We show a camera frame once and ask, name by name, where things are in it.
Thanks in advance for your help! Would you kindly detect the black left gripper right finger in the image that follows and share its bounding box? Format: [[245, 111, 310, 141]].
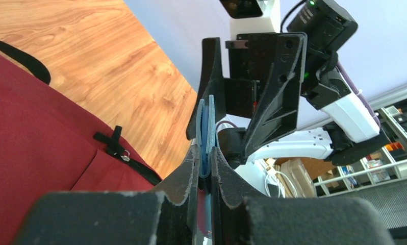
[[211, 148, 394, 244]]

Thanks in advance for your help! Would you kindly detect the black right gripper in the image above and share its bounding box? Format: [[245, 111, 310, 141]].
[[186, 1, 359, 159]]

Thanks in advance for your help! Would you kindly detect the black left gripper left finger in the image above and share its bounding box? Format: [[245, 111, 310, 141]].
[[13, 145, 200, 244]]

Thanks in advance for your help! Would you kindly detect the blue leather wallet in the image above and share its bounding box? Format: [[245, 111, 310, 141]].
[[195, 94, 219, 239]]

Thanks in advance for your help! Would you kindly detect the red student backpack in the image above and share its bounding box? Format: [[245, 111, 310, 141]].
[[0, 41, 161, 244]]

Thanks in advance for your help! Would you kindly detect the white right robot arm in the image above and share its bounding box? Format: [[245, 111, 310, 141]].
[[186, 1, 388, 171]]

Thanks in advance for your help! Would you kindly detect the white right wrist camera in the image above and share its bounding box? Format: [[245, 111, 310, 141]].
[[219, 0, 281, 39]]

